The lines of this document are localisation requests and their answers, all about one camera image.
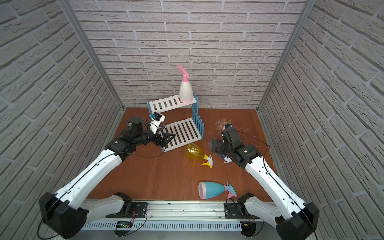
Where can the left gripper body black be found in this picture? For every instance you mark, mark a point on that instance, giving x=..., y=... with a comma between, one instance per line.
x=162, y=139

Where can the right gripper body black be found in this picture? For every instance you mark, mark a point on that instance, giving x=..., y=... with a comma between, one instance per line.
x=216, y=146

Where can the clear blue spray bottle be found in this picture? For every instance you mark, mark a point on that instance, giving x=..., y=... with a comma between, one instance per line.
x=226, y=159

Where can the blue white wooden shelf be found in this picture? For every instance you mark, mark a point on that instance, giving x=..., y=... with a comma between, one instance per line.
x=186, y=131

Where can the yellow spray bottle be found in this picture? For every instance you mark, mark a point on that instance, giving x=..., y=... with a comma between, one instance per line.
x=196, y=152

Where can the white pink spray bottle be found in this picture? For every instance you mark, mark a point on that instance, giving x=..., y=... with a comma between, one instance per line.
x=186, y=94

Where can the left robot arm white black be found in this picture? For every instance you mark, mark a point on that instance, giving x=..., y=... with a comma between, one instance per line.
x=65, y=212

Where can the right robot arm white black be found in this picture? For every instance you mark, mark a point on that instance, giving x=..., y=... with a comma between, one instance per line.
x=293, y=218

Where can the teal pink spray bottle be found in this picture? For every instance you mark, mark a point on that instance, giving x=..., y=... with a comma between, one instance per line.
x=209, y=190

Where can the black round connector box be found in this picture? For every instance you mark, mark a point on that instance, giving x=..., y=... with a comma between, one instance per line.
x=248, y=229

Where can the small green circuit board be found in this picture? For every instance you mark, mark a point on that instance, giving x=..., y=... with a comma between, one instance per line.
x=124, y=225

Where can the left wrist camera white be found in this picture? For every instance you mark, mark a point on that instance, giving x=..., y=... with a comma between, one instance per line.
x=156, y=120

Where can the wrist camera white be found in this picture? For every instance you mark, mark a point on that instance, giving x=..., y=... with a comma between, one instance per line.
x=227, y=126
x=156, y=120

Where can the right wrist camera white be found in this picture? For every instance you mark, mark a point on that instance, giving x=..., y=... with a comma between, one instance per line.
x=227, y=126

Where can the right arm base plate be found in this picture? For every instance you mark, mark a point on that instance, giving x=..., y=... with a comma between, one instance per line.
x=235, y=210

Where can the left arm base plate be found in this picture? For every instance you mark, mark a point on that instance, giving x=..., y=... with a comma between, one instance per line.
x=135, y=210

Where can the aluminium front rail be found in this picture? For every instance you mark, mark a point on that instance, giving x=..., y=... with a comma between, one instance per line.
x=175, y=216

